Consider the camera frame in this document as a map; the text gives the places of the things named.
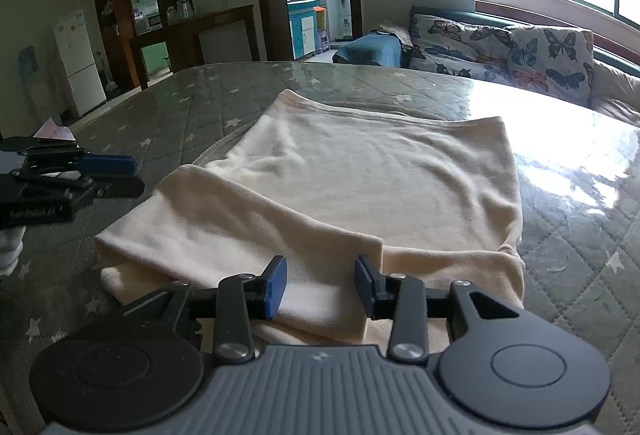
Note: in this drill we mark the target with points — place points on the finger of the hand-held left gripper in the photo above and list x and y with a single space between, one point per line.
110 165
120 187

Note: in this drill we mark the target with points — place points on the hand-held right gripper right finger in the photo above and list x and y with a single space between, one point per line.
362 287

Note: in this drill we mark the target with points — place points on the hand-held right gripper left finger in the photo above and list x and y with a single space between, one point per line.
275 287

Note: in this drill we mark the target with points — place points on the cream long-sleeve shirt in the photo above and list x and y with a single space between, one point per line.
375 165

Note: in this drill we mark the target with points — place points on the person's left hand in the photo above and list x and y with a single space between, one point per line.
11 250

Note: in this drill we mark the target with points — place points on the white refrigerator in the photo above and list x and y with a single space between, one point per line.
80 65

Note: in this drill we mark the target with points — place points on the dark wooden shelf cabinet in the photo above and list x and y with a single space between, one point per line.
112 15

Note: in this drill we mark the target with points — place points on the microwave oven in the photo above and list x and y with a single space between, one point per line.
154 20

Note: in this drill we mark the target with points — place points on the dark wooden sideboard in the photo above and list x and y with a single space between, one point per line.
225 15

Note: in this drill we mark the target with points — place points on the blue cabinet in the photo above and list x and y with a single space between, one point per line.
302 32

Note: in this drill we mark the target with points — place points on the blue towel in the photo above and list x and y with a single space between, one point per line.
370 50

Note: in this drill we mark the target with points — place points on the purple plastic stool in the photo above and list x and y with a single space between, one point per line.
322 42

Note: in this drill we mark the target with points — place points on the beige crumpled cloth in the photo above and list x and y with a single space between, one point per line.
392 35

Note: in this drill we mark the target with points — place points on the orange white carton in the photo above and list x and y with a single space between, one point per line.
320 19

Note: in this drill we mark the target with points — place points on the long butterfly print cushion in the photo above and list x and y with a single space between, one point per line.
450 40

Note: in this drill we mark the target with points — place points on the teal sofa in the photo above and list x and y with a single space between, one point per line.
480 17

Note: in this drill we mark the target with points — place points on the square butterfly print cushion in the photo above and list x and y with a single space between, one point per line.
550 60

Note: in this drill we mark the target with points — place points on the beige cushion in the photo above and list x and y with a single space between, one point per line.
617 85

